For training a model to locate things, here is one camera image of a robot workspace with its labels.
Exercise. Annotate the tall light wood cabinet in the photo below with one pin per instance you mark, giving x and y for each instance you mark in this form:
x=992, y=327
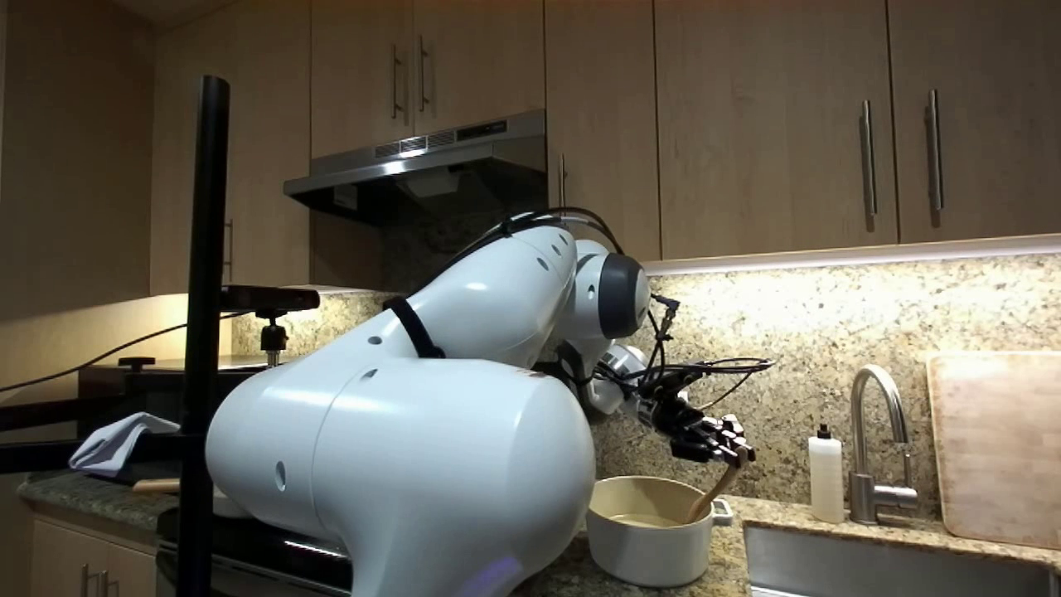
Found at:
x=265, y=144

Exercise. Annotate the white soap dispenser bottle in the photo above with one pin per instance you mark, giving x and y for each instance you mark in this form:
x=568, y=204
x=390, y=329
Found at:
x=826, y=481

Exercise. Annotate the wooden cutting board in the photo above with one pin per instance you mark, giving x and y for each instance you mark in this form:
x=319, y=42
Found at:
x=995, y=442

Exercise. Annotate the black stovetop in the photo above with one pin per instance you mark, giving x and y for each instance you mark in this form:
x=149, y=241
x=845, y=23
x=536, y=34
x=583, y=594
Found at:
x=265, y=558

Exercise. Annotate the wooden spoon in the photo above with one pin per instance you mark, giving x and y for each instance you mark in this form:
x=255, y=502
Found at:
x=715, y=497

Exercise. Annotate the white cloth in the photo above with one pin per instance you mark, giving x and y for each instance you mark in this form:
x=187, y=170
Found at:
x=119, y=442

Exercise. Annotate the steel range hood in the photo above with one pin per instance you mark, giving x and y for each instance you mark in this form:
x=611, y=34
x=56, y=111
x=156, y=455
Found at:
x=365, y=178

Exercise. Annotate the steel kitchen sink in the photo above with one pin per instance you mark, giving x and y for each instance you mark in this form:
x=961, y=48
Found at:
x=884, y=564

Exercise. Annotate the black vertical stand pole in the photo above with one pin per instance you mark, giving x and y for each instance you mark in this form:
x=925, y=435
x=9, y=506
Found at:
x=204, y=278

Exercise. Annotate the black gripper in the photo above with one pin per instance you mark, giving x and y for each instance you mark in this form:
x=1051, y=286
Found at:
x=686, y=431

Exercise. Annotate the light wood base cabinet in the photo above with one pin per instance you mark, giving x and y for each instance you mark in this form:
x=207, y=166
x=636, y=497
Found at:
x=67, y=551

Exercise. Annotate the light wood cabinet door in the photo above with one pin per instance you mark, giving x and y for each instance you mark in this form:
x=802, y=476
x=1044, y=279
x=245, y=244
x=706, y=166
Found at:
x=606, y=111
x=484, y=56
x=774, y=111
x=353, y=67
x=995, y=111

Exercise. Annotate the white pot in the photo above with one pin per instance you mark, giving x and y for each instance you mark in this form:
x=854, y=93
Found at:
x=651, y=551

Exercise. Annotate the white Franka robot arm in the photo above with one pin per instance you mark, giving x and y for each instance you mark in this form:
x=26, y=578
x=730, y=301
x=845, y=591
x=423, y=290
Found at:
x=418, y=467

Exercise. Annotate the black camera with mount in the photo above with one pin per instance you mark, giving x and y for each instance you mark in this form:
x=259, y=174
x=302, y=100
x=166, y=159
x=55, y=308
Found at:
x=270, y=301

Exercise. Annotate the black box appliance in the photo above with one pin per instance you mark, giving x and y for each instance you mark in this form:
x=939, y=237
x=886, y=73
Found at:
x=134, y=387

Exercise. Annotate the steel gooseneck faucet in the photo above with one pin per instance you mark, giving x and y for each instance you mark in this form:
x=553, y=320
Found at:
x=863, y=485

